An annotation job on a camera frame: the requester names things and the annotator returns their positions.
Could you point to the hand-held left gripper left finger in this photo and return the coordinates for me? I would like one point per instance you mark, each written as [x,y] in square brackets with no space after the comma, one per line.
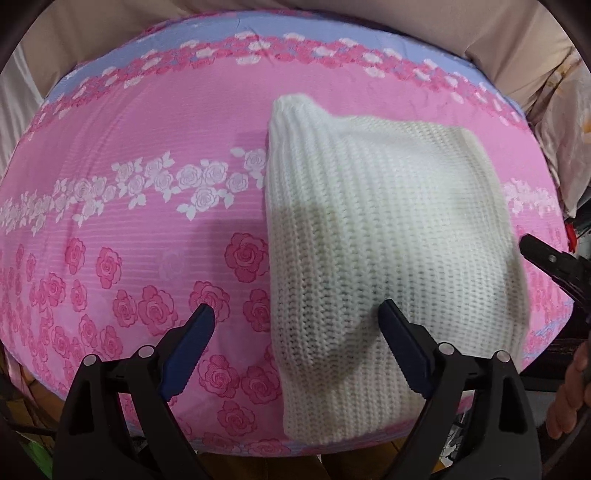
[193,350]

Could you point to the small red object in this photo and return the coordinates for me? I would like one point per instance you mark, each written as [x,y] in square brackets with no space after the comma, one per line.
[572,236]

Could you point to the white red navy knit sweater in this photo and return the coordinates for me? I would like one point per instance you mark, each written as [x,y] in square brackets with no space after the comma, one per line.
[388,258]

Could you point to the pale floral hanging cloth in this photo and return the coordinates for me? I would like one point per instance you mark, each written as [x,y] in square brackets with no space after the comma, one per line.
[561,147]

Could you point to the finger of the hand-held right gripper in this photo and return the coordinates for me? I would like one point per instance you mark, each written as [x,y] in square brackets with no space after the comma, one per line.
[551,267]

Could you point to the person's right hand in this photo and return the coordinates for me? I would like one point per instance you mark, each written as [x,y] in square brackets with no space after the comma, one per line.
[567,401]

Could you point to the beige backdrop cloth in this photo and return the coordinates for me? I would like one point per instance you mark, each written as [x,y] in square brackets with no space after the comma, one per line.
[485,41]

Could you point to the pink floral bed sheet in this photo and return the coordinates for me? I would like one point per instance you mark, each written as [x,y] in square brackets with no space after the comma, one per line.
[138,207]

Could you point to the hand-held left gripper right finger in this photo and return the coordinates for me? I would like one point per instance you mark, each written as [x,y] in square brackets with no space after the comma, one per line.
[407,350]

